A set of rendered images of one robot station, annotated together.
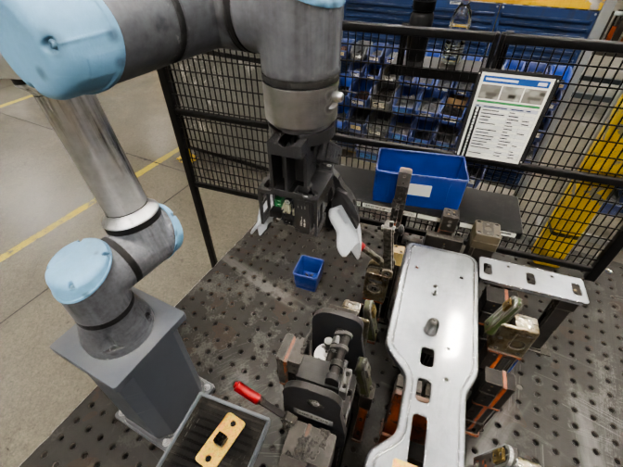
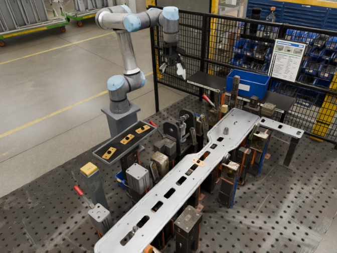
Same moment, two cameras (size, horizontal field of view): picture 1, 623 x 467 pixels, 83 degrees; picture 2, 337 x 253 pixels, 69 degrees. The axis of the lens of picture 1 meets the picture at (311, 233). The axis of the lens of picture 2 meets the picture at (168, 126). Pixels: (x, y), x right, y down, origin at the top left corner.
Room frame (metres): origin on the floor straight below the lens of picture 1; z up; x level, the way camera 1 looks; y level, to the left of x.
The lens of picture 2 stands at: (-0.83, -0.40, 2.05)
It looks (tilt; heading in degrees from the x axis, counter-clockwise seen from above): 37 degrees down; 20
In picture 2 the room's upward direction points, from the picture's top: 2 degrees counter-clockwise
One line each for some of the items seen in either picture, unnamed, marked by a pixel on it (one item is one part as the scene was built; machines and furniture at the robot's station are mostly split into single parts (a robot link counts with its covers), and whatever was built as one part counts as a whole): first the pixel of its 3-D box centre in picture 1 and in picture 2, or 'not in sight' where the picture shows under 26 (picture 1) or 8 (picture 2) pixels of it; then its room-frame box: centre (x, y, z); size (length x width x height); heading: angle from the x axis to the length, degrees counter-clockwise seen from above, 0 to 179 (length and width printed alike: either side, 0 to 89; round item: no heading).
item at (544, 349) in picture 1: (550, 320); (291, 150); (0.65, -0.76, 0.84); 0.11 x 0.06 x 0.29; 71
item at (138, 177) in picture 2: not in sight; (140, 195); (-0.07, 0.07, 0.90); 0.13 x 0.10 x 0.41; 71
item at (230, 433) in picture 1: (221, 439); (142, 128); (0.20, 0.15, 1.17); 0.08 x 0.04 x 0.01; 149
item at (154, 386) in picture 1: (146, 371); (124, 130); (0.45, 0.44, 0.90); 0.21 x 0.21 x 0.40; 63
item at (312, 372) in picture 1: (326, 402); (180, 146); (0.35, -0.04, 0.94); 0.18 x 0.13 x 0.49; 161
